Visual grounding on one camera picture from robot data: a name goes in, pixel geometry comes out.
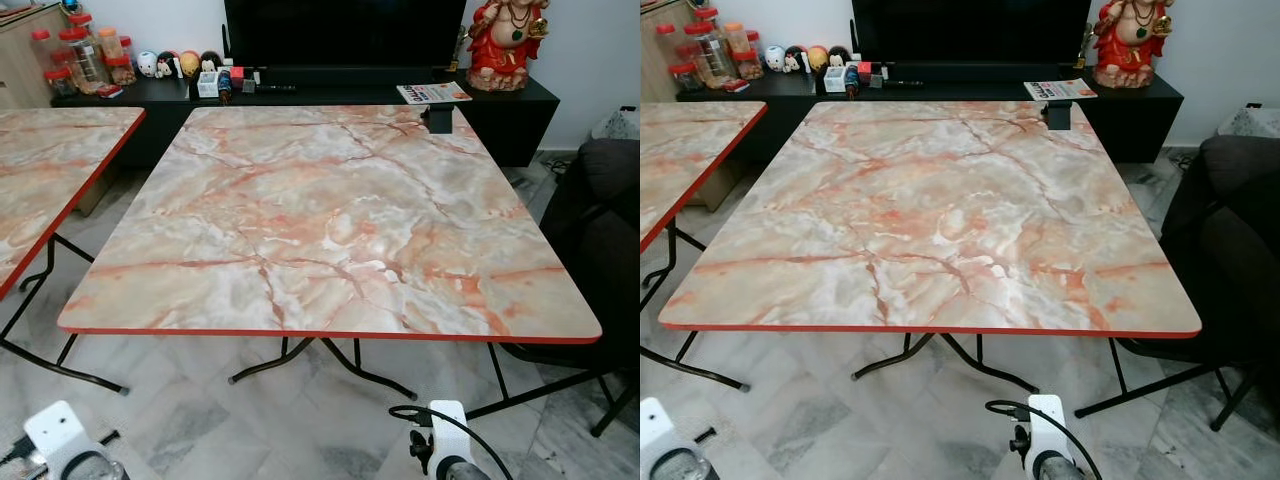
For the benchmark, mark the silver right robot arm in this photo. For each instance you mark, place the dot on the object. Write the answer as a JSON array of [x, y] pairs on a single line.
[[460, 470], [1055, 468]]

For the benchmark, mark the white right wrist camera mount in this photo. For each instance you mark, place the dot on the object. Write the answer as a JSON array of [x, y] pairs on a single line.
[[450, 425], [1047, 420]]

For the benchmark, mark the marble top folding table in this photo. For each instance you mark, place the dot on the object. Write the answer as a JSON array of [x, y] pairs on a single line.
[[50, 160], [690, 150], [330, 220], [930, 215]]

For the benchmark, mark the black round figurine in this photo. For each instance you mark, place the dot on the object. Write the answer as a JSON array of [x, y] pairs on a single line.
[[839, 57], [211, 61]]

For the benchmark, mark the yellow round figurine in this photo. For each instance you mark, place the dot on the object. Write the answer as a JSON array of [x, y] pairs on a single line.
[[189, 63], [818, 58]]

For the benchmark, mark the white round figurine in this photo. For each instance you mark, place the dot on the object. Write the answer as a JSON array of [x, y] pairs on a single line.
[[147, 65], [775, 59]]

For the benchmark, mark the light wooden cabinet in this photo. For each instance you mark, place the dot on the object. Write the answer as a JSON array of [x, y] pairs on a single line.
[[20, 60], [655, 70]]

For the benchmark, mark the black chair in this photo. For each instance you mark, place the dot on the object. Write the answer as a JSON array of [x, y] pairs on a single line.
[[600, 250], [1230, 250]]

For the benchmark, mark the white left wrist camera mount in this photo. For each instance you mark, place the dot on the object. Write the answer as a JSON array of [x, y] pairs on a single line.
[[662, 430], [62, 430]]

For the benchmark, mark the black-haired round figurine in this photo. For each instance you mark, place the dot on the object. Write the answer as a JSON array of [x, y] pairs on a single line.
[[168, 66], [796, 60]]

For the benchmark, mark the printed magazine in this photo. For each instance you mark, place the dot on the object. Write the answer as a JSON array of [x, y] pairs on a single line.
[[433, 94], [1060, 89]]

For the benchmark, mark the orange-lid plastic jar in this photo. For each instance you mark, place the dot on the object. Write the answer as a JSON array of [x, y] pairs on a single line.
[[110, 44], [736, 38]]

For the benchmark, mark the small white box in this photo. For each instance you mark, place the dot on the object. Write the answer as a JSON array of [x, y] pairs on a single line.
[[207, 85], [835, 79]]

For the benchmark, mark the black flat television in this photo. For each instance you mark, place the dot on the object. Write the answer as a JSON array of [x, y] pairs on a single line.
[[970, 30], [345, 35]]

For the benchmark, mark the small red-lid plastic jar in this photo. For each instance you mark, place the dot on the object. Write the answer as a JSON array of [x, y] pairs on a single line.
[[748, 64], [122, 70]]

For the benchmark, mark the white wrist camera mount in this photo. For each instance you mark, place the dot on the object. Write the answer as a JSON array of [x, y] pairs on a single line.
[[62, 430], [1047, 420], [662, 430], [450, 425]]

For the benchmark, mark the black table clamp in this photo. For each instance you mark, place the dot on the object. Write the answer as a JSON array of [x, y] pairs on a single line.
[[439, 118], [1057, 115]]

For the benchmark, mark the red laughing Buddha statue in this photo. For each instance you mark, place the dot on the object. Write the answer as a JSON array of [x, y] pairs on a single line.
[[1130, 40], [505, 45]]

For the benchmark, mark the large clear red-lid jar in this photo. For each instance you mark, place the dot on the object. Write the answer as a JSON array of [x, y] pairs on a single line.
[[85, 58], [712, 52]]

